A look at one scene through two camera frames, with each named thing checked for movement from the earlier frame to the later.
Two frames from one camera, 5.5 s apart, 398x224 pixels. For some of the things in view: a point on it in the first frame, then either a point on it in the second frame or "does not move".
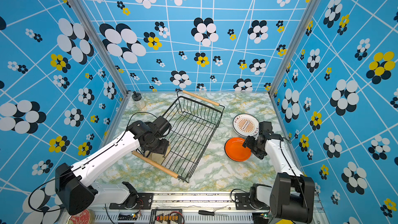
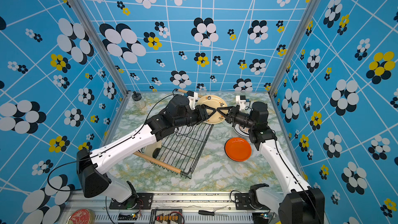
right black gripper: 249,142 -> 233,115
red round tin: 86,217 does not move
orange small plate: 235,150 does not move
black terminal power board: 166,216 does not move
